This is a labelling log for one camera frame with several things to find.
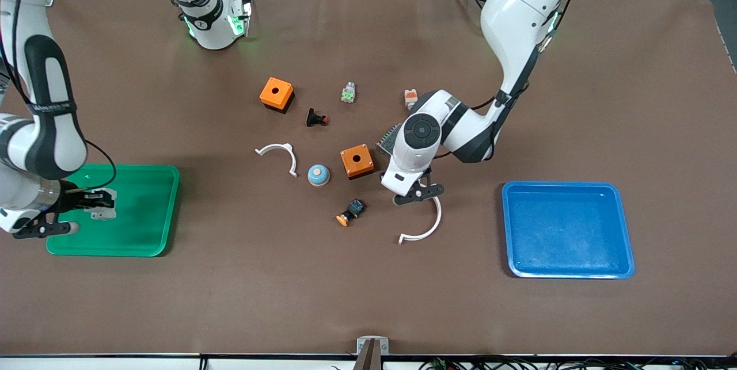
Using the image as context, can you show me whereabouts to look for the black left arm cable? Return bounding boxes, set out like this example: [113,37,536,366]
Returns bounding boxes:
[469,0,572,124]

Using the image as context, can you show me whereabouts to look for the metal mesh power supply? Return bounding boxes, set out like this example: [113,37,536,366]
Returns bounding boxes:
[376,123,405,159]

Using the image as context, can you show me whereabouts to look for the grey metal camera bracket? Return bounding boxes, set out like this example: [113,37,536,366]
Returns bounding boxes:
[356,336,390,370]

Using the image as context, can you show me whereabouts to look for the orange push button blue base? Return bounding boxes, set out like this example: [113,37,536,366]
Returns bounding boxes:
[336,198,366,227]

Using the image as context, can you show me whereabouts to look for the green plastic tray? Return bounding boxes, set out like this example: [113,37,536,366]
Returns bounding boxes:
[45,163,181,258]

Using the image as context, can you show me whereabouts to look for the small white curved clamp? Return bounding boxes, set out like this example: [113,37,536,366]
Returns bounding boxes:
[254,143,299,178]

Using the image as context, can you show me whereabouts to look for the black cable bundle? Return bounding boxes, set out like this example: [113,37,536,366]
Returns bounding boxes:
[417,357,737,370]

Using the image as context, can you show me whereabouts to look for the blue plastic tray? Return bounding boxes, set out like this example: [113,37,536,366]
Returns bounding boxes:
[501,181,636,280]

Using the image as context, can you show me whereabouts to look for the light blue dome buzzer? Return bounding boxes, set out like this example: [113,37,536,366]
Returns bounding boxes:
[307,164,331,187]

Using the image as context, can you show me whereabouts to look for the white circuit breaker red switch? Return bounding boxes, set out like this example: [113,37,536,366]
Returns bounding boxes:
[90,189,119,222]

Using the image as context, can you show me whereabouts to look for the large white curved clamp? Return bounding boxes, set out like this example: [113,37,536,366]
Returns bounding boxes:
[398,183,443,245]

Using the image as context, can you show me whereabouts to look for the orange button enclosure box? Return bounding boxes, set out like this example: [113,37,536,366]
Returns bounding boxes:
[259,77,295,114]
[340,143,375,180]

